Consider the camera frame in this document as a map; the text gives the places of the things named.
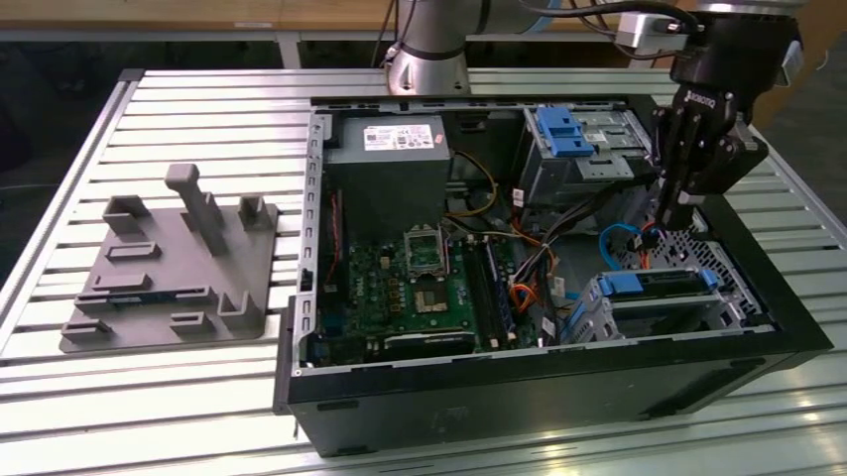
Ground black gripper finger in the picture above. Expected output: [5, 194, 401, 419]
[650, 106, 702, 232]
[686, 112, 772, 207]

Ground blue disk wire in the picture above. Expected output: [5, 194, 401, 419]
[596, 221, 653, 272]

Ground CPU socket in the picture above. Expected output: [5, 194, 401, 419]
[413, 282, 456, 321]

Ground metal socket cover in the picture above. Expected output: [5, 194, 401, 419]
[402, 223, 450, 279]

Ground black base cable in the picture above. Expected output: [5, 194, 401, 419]
[376, 0, 409, 68]

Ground yellow wires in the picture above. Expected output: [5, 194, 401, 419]
[445, 151, 498, 219]

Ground gray power supply unit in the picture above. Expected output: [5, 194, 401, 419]
[322, 111, 454, 234]

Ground red wire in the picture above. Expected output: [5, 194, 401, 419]
[328, 190, 344, 279]

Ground black graphics card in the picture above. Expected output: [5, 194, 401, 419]
[380, 330, 477, 356]

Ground green motherboard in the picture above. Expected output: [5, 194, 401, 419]
[316, 217, 550, 358]

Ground multicoloured wire bundle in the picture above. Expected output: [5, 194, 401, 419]
[512, 237, 562, 285]

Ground black RAM slot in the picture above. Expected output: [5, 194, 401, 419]
[460, 235, 494, 349]

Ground metal disk bay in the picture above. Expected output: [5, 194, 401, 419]
[568, 270, 762, 343]

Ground orange looped wire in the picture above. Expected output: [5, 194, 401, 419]
[509, 283, 538, 314]

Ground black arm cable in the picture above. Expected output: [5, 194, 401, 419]
[518, 0, 706, 34]

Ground orange disk wire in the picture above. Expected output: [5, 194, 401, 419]
[637, 222, 664, 272]

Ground gray parts rack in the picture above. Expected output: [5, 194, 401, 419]
[58, 163, 282, 354]

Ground metal drive cage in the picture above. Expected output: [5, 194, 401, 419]
[521, 106, 668, 209]

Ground blue drive latch carrier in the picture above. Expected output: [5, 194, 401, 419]
[536, 107, 593, 159]

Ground wooden workbench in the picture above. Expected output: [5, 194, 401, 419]
[0, 0, 662, 68]

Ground black cable bundle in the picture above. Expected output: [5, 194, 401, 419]
[521, 180, 662, 249]

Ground hard disk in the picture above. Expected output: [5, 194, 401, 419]
[597, 267, 720, 299]

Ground black open PC case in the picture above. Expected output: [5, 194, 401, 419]
[273, 93, 834, 460]

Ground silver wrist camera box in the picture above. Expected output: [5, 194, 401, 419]
[617, 12, 686, 51]

